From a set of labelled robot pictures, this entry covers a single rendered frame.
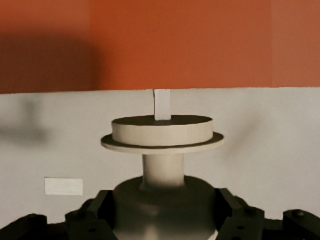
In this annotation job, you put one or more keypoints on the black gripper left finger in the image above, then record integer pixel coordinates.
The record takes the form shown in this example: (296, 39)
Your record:
(35, 226)

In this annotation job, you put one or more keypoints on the cream door knob with square spindle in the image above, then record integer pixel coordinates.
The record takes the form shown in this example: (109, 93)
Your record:
(163, 204)

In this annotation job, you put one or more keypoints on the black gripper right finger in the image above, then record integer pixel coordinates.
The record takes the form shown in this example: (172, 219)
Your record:
(296, 224)

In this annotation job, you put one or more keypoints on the orange-brown wooden door slab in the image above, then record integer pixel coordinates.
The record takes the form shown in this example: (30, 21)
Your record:
(103, 45)

